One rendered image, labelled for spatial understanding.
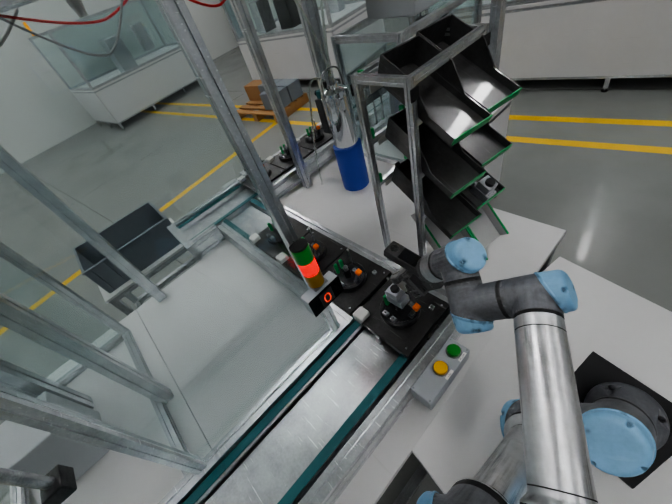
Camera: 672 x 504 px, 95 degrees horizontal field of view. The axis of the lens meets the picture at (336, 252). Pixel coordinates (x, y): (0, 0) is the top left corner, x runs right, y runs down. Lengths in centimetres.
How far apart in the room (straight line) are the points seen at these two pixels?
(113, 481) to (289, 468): 66
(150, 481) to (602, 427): 128
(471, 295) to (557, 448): 27
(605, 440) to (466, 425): 36
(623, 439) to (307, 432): 75
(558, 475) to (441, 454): 56
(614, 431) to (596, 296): 61
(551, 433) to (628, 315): 87
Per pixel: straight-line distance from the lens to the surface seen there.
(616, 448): 89
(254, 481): 114
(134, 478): 145
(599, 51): 465
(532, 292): 63
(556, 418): 56
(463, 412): 111
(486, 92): 101
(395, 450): 109
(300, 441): 110
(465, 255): 66
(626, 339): 133
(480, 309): 67
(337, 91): 163
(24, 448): 145
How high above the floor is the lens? 193
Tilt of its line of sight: 45 degrees down
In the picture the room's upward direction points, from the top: 20 degrees counter-clockwise
